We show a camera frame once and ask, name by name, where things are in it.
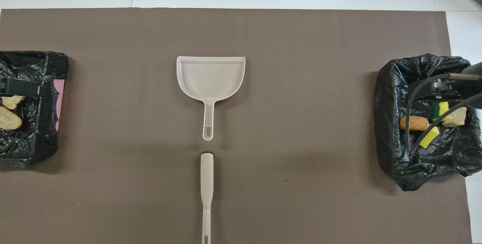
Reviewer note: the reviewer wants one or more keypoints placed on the brown bread roll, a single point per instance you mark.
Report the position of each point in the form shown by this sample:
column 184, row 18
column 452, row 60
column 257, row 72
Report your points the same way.
column 414, row 123

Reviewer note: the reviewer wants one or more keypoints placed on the brown table mat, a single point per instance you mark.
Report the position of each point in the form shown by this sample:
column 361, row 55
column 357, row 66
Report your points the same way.
column 263, row 29

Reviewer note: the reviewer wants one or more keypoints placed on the curled yellow sponge piece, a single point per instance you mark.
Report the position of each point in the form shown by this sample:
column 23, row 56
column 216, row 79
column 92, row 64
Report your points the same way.
column 12, row 101

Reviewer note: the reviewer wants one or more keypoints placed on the pink plastic bin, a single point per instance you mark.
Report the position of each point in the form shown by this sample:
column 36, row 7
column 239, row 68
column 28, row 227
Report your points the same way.
column 60, row 93

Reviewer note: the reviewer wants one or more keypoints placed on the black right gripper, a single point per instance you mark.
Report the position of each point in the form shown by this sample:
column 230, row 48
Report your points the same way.
column 473, row 72

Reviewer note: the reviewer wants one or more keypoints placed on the small yellow sponge piece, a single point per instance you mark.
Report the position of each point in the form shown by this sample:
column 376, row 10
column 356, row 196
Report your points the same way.
column 428, row 138

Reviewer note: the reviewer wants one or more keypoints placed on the beige hand brush black bristles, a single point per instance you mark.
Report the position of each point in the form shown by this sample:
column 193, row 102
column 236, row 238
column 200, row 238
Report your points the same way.
column 206, row 176

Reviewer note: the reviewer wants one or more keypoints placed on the pale beige bread chunk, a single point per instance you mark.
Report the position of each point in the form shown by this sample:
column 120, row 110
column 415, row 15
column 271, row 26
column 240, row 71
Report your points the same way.
column 457, row 118

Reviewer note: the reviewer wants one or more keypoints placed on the long striped croissant piece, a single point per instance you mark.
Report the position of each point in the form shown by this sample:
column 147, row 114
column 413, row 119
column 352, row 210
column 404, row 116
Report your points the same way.
column 9, row 119

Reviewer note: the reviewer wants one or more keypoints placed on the large yellow sponge piece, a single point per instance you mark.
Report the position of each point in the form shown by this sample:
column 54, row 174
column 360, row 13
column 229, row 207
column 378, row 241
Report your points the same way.
column 441, row 109

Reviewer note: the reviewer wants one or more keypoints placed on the beige plastic dustpan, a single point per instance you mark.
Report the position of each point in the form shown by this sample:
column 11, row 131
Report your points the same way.
column 209, row 78

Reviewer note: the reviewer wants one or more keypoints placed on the black trash bag bin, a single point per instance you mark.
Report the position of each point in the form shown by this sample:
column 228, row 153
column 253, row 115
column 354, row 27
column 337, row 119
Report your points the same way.
column 391, row 153

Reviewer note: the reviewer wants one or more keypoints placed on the left black-lined bin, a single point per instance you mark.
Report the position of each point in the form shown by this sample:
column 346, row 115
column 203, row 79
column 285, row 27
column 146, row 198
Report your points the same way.
column 37, row 138

